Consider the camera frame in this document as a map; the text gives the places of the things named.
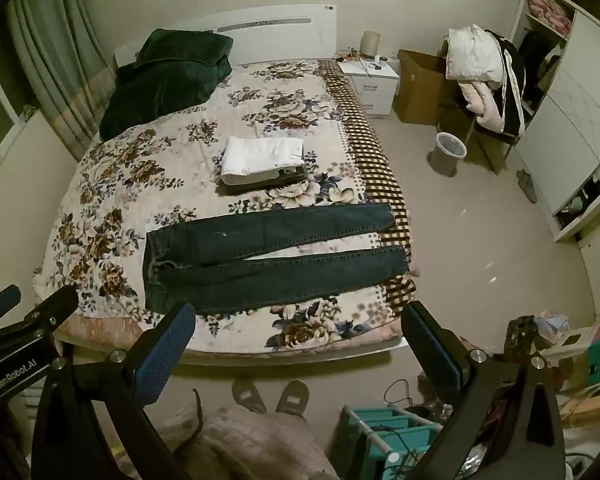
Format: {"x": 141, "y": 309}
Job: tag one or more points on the white folded pants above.
{"x": 260, "y": 155}

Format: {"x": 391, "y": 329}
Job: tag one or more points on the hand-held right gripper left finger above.
{"x": 166, "y": 355}

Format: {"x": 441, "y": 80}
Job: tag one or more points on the beige table lamp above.
{"x": 370, "y": 42}

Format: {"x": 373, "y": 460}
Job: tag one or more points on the window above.
{"x": 0, "y": 105}

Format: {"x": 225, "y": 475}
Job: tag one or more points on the person's grey slipper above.
{"x": 292, "y": 399}
{"x": 248, "y": 396}

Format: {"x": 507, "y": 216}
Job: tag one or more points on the floral bed blanket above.
{"x": 190, "y": 125}

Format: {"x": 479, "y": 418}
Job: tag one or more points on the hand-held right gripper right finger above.
{"x": 436, "y": 355}

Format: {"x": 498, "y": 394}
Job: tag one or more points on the pink padded jacket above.
{"x": 487, "y": 105}

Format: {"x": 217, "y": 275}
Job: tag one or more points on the black garment with white stripe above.
{"x": 512, "y": 85}

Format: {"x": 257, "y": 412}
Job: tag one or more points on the dark green pillow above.
{"x": 180, "y": 45}

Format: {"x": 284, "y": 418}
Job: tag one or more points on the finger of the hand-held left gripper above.
{"x": 55, "y": 305}
{"x": 5, "y": 299}

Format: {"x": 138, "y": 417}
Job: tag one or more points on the pink bed sheet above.
{"x": 95, "y": 331}

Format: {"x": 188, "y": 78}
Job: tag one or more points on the brown cardboard box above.
{"x": 420, "y": 85}

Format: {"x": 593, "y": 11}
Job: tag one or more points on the pink folded bedding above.
{"x": 550, "y": 10}

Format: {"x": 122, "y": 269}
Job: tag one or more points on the grey-green curtain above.
{"x": 55, "y": 60}

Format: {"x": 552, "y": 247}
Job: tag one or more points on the blue jeans pants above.
{"x": 260, "y": 280}

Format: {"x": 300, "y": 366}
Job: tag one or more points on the grey waste bin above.
{"x": 447, "y": 157}

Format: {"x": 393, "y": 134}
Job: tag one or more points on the brown checked blanket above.
{"x": 375, "y": 160}

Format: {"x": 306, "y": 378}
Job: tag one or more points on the grey shoe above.
{"x": 527, "y": 187}

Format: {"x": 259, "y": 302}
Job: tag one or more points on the white nightstand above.
{"x": 375, "y": 87}

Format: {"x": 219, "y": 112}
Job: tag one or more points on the teal storage rack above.
{"x": 380, "y": 435}

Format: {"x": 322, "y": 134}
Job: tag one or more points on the person's plaid pajama legs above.
{"x": 250, "y": 445}

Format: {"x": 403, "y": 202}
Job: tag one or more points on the dark folded pants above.
{"x": 290, "y": 177}

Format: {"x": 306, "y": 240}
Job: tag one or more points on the white padded jacket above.
{"x": 472, "y": 52}

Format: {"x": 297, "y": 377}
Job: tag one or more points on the dark green pillows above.
{"x": 160, "y": 90}

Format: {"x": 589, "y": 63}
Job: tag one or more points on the white wardrobe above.
{"x": 575, "y": 125}

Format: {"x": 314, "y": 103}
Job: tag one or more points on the white headboard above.
{"x": 280, "y": 35}

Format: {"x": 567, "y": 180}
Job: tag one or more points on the wooden chair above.
{"x": 490, "y": 150}

